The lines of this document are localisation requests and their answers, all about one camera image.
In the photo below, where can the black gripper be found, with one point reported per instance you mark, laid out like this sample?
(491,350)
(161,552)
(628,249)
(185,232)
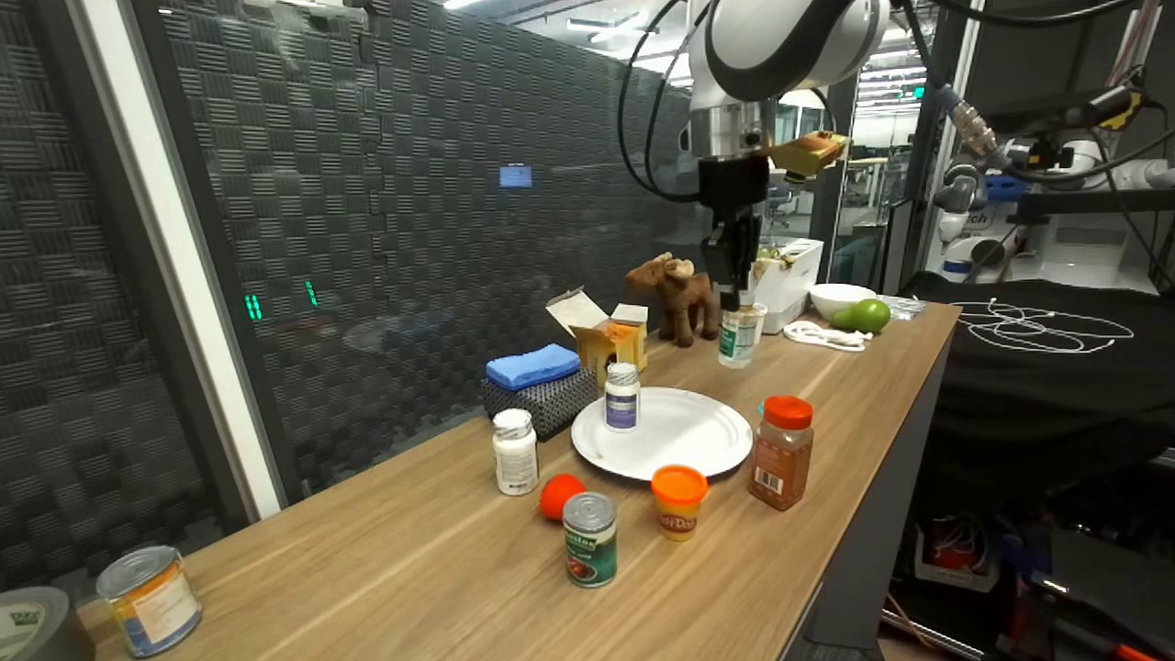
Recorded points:
(731,189)

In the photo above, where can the white-capped green-label bottle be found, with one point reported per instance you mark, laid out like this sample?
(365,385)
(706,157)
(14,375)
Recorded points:
(739,339)

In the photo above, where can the white-capped blue-label bottle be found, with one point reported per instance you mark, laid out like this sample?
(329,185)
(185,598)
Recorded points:
(622,397)

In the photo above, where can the orange-capped brown spice bottle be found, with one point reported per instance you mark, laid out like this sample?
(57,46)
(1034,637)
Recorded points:
(781,457)

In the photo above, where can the white pill bottle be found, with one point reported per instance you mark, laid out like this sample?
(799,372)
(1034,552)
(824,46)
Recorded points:
(516,450)

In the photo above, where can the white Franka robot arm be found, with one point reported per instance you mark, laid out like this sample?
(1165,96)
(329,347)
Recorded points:
(785,43)

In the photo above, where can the white plastic bucket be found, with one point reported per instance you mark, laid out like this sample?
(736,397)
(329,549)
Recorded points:
(791,282)

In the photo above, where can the white paper cup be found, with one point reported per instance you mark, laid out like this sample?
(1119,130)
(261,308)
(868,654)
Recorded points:
(760,321)

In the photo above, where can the brown plush moose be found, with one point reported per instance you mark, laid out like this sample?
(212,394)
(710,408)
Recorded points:
(675,299)

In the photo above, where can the white bowl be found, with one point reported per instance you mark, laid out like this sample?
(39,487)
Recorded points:
(839,294)

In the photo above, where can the green fruit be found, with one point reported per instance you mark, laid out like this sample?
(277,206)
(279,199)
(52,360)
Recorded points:
(868,315)

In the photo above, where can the open yellow cardboard box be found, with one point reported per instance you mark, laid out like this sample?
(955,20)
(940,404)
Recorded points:
(607,343)

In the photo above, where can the white paper plate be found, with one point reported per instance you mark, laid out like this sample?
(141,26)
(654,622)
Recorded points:
(686,441)

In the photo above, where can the blue sponge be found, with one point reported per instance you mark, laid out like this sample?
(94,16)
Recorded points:
(533,366)

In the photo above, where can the dark grey block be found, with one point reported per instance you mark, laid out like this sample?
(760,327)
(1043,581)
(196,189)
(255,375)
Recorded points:
(552,404)

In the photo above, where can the orange-lidded yellow dough tub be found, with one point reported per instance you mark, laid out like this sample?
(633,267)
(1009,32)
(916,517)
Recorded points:
(677,499)

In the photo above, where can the background equipment rack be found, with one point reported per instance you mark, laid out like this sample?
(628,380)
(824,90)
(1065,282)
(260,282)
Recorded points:
(1016,240)

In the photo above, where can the orange ball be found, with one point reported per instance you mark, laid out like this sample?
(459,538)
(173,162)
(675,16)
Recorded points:
(561,499)

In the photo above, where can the green-label tin can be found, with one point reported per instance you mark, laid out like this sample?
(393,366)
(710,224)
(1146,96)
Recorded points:
(589,538)

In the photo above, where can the black covered table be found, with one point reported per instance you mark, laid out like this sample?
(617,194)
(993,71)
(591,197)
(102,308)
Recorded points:
(1052,397)

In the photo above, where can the white-label tin can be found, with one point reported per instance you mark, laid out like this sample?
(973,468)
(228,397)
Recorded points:
(151,604)

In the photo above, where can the grey tape roll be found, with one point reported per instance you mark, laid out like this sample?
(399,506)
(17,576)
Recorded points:
(34,625)

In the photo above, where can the tan wrist camera box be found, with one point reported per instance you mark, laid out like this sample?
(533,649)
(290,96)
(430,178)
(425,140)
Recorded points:
(808,153)

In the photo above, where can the white window frame post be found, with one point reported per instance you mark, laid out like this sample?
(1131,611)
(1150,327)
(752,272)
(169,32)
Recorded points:
(169,243)

